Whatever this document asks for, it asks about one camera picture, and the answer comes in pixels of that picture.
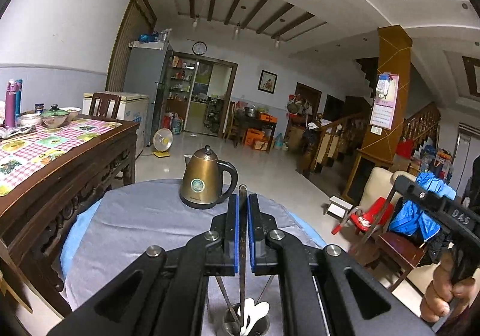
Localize red plastic child chair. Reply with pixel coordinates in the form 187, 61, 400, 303
331, 196, 394, 247

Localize white chest freezer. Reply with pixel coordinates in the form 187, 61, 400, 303
82, 91, 150, 157

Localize purple water bottle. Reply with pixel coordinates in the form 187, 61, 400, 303
4, 81, 18, 129

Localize pink wall calendar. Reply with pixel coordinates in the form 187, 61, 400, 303
369, 74, 399, 130

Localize grey cloth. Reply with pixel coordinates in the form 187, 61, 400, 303
64, 178, 327, 336

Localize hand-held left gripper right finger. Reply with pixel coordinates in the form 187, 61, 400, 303
247, 193, 436, 336

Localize bowl with green glass lid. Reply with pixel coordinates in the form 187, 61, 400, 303
40, 104, 70, 129

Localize metal utensil holder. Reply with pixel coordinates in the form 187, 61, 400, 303
222, 304, 271, 336

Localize white step stool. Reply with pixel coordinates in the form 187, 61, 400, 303
323, 196, 353, 220

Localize white bowl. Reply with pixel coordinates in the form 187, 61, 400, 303
18, 113, 43, 127
60, 107, 82, 122

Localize dark wooden side table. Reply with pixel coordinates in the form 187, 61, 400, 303
226, 111, 278, 153

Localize person's right hand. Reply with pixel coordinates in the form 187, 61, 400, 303
419, 261, 480, 323

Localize white plastic bags on calendar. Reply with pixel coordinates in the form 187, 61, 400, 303
375, 75, 391, 98

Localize wooden shelf with bottles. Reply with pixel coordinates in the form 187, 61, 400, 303
167, 54, 198, 130

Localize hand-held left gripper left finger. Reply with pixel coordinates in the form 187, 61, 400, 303
47, 193, 241, 336

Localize gold electric kettle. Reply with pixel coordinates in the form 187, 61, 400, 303
179, 145, 239, 209

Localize framed wall picture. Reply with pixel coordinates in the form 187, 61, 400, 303
257, 70, 278, 92

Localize hanging bags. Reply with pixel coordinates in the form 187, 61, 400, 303
287, 94, 314, 117

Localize dark wooden chair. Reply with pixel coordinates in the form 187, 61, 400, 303
365, 221, 433, 292

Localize beige armchair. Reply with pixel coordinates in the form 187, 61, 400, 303
354, 167, 418, 217

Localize slatted wooden door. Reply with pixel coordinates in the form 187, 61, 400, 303
106, 0, 157, 93

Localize grey refrigerator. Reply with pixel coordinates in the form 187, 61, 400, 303
124, 41, 173, 141

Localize wooden staircase railing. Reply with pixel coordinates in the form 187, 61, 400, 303
300, 101, 441, 176

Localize carved wooden dining table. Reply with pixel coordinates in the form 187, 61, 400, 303
0, 114, 140, 318

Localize blue round tablecloth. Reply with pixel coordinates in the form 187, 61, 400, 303
59, 191, 327, 278

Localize blue jacket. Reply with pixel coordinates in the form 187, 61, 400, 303
388, 171, 457, 244

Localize round fan heater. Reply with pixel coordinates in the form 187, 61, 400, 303
152, 128, 175, 159

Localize pink checked tablecloth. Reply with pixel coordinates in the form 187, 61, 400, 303
0, 117, 124, 197

